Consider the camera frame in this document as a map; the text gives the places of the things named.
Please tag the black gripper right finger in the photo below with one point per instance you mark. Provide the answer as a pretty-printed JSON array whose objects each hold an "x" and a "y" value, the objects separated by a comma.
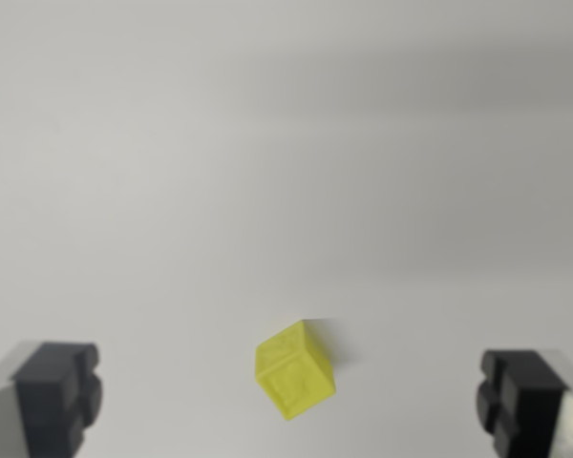
[{"x": 530, "y": 405}]

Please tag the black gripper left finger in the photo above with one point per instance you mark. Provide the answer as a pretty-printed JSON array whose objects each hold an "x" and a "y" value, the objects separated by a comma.
[{"x": 43, "y": 401}]

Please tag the yellow embossed cube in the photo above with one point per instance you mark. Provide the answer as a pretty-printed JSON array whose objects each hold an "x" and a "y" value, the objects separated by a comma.
[{"x": 293, "y": 377}]

